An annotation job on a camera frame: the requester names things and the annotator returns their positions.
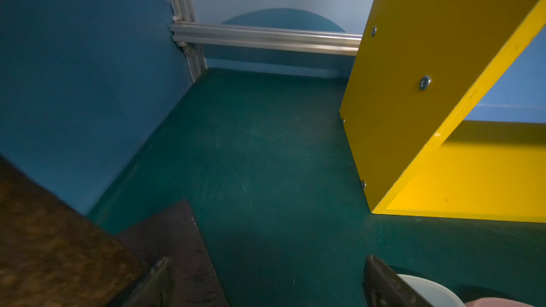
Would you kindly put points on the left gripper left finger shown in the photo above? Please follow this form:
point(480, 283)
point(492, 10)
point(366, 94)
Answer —
point(154, 288)

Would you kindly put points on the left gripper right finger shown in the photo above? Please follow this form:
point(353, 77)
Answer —
point(383, 287)

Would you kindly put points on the white pencil case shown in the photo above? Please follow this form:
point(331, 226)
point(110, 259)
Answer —
point(434, 293)

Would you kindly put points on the pink pencil case top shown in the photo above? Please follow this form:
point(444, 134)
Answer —
point(495, 302)

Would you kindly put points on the yellow wooden shelf unit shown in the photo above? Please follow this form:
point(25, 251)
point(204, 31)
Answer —
point(421, 68)

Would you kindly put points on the pink cherry blossom tree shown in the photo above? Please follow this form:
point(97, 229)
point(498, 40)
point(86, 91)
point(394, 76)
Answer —
point(51, 255)

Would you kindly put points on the rear aluminium frame bar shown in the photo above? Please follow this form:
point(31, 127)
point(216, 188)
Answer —
point(321, 42)

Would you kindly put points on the left aluminium frame post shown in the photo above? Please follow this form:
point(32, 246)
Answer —
point(184, 13)

